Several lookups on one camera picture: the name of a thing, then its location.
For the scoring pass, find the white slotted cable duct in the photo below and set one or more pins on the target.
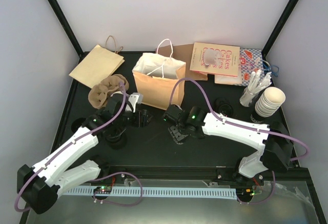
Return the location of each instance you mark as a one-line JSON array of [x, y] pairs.
[[163, 192]]

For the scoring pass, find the stack of plain paper cups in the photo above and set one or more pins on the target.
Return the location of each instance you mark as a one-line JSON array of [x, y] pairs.
[[269, 102]]

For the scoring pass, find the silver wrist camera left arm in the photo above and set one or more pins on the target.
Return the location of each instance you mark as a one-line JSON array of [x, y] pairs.
[[133, 100]]

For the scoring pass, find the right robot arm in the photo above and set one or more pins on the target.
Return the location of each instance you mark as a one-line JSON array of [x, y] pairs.
[[273, 150]]

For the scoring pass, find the cup of white straws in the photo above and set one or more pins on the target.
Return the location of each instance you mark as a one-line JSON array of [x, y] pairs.
[[254, 87]]

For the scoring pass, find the orange paper bag white handles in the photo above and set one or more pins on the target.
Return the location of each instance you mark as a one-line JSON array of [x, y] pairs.
[[160, 78]]

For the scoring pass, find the yellow kraft paper bag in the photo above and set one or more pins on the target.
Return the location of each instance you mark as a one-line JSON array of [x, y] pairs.
[[96, 66]]

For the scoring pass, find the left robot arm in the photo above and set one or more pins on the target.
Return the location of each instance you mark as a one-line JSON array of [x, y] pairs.
[[42, 184]]

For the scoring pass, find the blue checkered paper bag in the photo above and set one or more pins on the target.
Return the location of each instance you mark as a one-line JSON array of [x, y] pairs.
[[250, 61]]

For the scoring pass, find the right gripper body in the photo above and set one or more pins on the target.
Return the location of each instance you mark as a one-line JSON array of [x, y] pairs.
[[178, 135]]

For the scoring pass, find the cakes printed paper bag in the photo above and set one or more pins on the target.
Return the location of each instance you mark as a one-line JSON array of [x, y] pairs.
[[221, 60]]

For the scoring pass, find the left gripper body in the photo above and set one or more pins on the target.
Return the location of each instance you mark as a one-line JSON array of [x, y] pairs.
[[139, 122]]

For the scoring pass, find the stack of pulp cup carriers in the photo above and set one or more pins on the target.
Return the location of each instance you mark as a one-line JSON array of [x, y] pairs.
[[99, 94]]

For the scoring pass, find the stack of black cup lids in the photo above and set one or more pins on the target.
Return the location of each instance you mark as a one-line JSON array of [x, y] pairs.
[[118, 140]]

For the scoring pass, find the brown flat paper bag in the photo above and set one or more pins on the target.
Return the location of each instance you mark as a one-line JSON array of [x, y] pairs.
[[191, 55]]

